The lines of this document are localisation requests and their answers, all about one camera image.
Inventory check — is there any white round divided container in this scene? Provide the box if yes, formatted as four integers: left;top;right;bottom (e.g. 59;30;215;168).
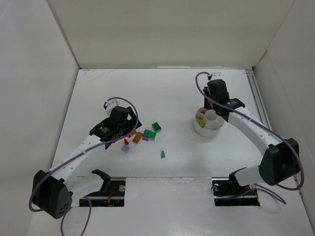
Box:
192;108;225;138

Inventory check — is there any lime green lego brick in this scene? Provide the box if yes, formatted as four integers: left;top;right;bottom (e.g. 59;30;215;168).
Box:
196;118;206;128

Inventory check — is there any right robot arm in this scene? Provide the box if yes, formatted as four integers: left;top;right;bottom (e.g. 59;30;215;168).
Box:
206;79;302;186

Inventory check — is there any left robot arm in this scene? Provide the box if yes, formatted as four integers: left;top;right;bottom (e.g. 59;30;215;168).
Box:
31;106;141;219

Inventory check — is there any lavender 2x2 lego brick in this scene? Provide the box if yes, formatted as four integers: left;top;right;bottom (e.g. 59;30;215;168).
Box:
121;145;130;153

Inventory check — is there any green 2x4 lego brick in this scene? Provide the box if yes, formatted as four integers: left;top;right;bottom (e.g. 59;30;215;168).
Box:
143;129;156;140

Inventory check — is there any green 2x2 lego brick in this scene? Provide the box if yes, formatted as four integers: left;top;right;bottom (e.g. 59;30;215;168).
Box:
152;122;161;133

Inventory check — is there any small dark green lego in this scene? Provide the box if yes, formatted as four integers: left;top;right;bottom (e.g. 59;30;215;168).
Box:
161;150;166;158

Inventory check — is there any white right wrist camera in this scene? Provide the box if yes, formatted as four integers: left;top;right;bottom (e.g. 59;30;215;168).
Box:
208;72;222;80

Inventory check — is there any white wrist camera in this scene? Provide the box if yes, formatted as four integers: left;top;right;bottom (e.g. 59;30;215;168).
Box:
208;72;222;80
103;99;119;116

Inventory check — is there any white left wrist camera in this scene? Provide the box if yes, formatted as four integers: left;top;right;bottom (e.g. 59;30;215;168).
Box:
103;99;119;116

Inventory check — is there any aluminium rail right side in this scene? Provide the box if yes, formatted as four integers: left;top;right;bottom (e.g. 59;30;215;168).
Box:
245;69;272;129

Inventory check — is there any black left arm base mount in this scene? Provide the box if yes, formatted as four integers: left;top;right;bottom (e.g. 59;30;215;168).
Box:
87;169;126;207

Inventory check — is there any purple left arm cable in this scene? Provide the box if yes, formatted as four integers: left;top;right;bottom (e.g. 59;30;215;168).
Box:
29;97;139;236

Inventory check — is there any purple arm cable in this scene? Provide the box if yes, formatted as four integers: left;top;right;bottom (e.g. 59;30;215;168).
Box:
195;71;305;205
29;97;139;236

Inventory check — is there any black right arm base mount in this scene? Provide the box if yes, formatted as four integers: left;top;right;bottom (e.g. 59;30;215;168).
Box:
211;169;260;207

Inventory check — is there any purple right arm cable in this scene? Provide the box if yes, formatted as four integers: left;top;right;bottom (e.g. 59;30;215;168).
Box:
195;71;305;205

